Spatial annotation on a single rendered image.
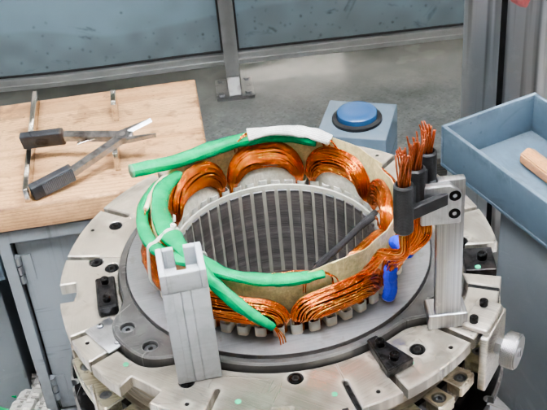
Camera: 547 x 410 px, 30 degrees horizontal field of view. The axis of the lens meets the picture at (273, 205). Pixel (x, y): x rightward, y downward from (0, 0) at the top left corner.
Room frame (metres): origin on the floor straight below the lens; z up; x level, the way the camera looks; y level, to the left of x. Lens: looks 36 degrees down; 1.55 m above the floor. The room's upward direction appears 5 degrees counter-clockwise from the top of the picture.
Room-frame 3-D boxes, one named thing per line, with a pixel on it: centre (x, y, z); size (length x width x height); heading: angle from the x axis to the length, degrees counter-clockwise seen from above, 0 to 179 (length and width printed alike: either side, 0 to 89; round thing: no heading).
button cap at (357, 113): (0.86, -0.09, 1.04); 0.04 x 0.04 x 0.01
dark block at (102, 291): (0.54, 0.12, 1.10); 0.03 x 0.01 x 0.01; 8
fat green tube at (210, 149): (0.64, 0.03, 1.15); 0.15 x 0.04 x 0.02; 99
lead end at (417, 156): (0.48, -0.08, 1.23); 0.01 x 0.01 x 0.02; 9
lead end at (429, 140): (0.50, -0.09, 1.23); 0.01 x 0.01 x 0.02
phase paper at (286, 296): (0.50, 0.00, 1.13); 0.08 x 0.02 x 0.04; 99
